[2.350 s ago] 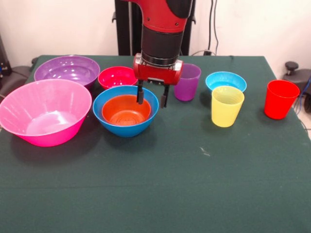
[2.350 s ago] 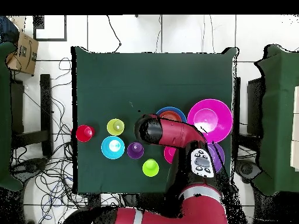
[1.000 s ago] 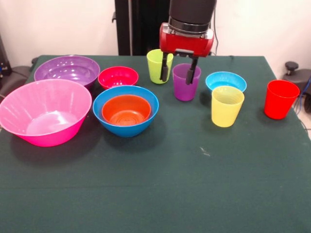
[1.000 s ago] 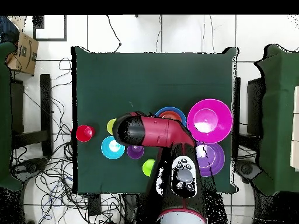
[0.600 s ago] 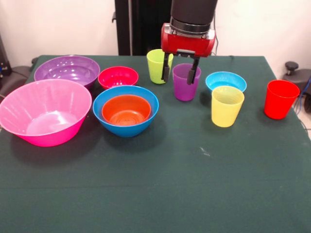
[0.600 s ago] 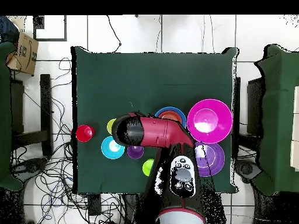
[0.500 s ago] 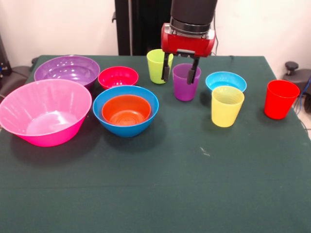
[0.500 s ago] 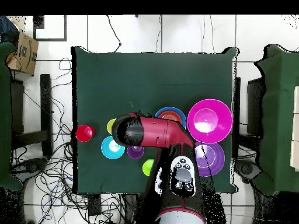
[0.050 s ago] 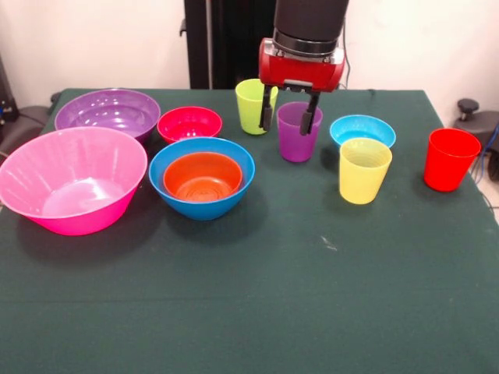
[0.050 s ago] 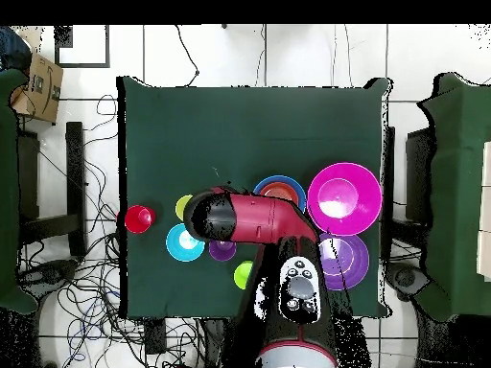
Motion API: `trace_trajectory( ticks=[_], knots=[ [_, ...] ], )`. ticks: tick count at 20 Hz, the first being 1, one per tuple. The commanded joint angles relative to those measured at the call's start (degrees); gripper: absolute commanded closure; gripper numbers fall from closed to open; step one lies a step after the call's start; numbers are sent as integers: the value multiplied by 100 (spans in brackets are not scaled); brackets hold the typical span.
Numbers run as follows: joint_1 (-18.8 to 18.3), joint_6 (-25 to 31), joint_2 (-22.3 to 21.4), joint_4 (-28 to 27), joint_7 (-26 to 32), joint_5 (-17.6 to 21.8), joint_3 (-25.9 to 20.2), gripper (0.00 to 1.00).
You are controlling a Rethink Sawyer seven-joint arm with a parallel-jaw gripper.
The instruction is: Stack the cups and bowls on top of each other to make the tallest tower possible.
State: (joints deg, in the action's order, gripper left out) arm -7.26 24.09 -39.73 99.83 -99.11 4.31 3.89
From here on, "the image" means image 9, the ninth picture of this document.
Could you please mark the black knob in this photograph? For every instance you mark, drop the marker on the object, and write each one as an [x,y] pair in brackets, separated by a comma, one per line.
[468,105]

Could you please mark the black equipment box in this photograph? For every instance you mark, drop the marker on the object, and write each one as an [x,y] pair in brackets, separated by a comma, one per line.
[6,101]

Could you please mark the yellow cup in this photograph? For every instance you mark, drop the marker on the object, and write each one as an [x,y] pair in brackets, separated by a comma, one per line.
[364,181]

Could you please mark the small orange bowl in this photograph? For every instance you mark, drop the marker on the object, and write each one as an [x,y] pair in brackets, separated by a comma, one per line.
[202,179]

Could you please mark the green cup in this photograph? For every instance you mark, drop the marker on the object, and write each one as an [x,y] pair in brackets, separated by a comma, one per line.
[249,109]

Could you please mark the small crimson bowl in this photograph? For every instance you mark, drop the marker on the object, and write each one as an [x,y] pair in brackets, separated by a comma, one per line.
[187,124]

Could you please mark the red cup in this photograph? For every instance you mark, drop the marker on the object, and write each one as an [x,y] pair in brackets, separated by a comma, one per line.
[448,167]

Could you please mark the large blue bowl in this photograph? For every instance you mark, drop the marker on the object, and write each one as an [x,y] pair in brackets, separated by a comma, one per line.
[202,212]

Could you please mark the large pink bowl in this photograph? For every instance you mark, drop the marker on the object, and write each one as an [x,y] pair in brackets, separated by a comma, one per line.
[78,218]

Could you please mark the purple cup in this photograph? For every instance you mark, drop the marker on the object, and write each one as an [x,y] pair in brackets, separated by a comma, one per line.
[292,146]

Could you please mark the large purple bowl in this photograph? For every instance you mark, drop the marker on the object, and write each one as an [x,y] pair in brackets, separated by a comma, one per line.
[109,113]

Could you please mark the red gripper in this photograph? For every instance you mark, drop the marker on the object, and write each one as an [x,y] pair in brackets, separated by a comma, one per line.
[300,72]

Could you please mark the dark green table cloth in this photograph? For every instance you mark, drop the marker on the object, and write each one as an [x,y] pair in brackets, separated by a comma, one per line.
[249,292]

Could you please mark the small light blue bowl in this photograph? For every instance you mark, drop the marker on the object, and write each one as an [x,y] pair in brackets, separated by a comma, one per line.
[362,130]

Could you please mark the black pedestal leg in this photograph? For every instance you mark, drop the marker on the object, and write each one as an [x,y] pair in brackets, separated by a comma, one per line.
[27,117]
[487,121]

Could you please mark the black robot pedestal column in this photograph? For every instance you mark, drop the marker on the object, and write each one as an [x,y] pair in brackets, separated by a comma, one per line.
[234,39]

